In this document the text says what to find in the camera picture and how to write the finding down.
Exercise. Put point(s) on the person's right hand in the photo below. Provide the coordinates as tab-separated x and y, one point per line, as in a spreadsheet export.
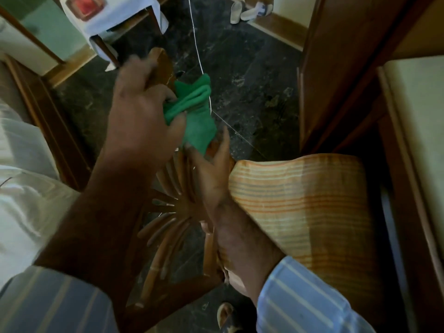
210	180

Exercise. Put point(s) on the person's left hand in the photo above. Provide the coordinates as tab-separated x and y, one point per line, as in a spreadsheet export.
138	124

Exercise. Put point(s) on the person's left thumb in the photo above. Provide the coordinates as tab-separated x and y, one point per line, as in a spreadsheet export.
177	130

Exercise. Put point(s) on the person's right fingers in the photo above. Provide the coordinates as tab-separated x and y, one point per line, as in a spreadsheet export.
225	143

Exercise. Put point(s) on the green cleaning cloth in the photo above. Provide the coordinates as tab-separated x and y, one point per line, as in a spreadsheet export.
197	124

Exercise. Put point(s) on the wooden spindle-back chair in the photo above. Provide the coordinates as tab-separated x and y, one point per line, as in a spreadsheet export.
162	253

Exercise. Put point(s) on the person's right forearm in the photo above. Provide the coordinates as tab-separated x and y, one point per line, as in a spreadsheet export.
242	246

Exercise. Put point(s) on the person's left forearm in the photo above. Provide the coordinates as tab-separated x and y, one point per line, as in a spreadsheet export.
100	232

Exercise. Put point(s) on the orange striped seat cushion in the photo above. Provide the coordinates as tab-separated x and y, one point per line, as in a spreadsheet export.
305	211

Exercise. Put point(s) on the small table with white cloth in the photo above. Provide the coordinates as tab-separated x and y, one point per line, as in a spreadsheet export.
118	17

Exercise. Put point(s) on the white slipper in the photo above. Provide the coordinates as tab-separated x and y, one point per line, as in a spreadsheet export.
236	12
255	12

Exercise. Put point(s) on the red framed tray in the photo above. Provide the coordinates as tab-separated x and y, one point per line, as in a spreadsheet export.
85	5

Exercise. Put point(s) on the white bed sheet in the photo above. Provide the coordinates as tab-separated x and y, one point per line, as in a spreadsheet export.
24	190

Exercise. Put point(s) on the green panelled wooden cupboard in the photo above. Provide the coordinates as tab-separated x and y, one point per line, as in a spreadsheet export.
38	34

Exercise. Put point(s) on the person's sandalled foot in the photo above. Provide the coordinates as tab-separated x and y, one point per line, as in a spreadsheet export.
227	317

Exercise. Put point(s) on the light blue striped shirt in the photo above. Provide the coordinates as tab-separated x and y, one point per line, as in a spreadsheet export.
305	301

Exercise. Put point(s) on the cream mattress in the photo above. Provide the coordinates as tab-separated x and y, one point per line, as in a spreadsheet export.
421	128

